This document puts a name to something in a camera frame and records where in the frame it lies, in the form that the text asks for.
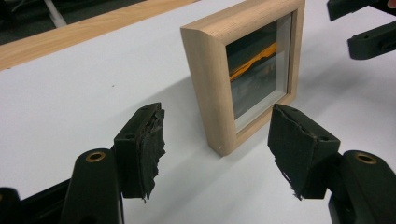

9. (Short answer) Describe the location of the white table sheet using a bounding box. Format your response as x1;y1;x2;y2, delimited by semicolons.
0;0;396;224

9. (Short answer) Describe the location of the wooden picture frame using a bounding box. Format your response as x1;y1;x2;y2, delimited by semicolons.
179;0;306;157

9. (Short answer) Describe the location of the white metal table frame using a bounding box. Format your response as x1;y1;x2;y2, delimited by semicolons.
43;0;68;29

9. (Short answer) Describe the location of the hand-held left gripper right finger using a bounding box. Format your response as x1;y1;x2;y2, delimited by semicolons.
266;103;341;200

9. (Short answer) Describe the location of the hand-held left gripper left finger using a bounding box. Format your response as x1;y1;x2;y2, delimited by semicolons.
113;102;166;202

